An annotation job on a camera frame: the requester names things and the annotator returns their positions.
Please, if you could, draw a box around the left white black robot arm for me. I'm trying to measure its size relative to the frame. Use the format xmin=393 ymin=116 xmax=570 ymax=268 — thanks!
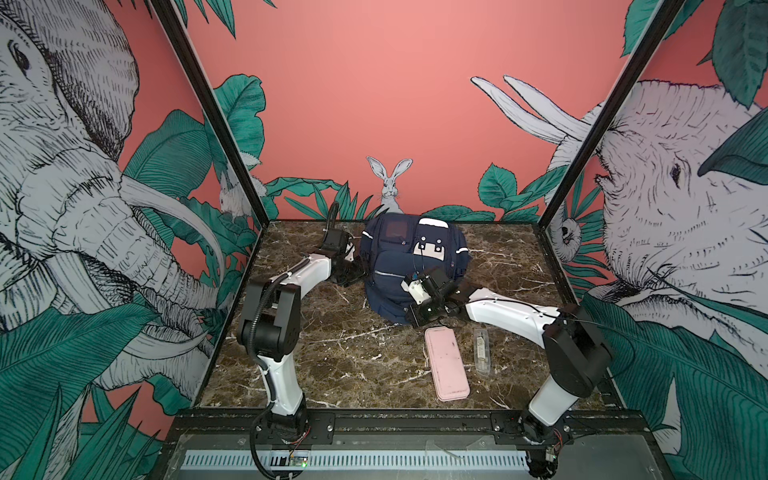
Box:
xmin=236 ymin=227 xmax=365 ymax=446

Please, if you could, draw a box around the pink pencil case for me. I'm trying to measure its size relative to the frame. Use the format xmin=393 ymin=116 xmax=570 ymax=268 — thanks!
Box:
xmin=425 ymin=327 xmax=470 ymax=402

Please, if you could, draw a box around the clear plastic small case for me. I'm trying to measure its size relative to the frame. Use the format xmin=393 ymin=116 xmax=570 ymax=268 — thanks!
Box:
xmin=473 ymin=328 xmax=491 ymax=376

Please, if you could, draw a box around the left black frame post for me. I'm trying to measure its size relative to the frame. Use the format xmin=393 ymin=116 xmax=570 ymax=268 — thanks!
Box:
xmin=150 ymin=0 xmax=270 ymax=229

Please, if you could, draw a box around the navy blue student backpack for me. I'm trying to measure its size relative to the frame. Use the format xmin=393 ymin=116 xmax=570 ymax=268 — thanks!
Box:
xmin=359 ymin=212 xmax=471 ymax=325

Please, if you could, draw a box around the white perforated cable duct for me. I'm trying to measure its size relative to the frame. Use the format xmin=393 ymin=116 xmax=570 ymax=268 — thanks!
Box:
xmin=180 ymin=450 xmax=529 ymax=472

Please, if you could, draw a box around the right black frame post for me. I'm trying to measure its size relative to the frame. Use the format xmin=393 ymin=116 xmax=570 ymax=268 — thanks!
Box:
xmin=537 ymin=0 xmax=685 ymax=230

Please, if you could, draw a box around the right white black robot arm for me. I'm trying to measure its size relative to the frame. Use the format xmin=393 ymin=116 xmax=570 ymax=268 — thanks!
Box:
xmin=401 ymin=268 xmax=614 ymax=446

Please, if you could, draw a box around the black frame post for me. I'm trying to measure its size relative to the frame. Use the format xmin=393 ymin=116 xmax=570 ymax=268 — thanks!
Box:
xmin=537 ymin=0 xmax=685 ymax=230
xmin=150 ymin=0 xmax=270 ymax=229

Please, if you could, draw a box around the black front mounting rail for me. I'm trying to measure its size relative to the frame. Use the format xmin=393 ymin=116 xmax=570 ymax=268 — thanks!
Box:
xmin=166 ymin=408 xmax=650 ymax=448

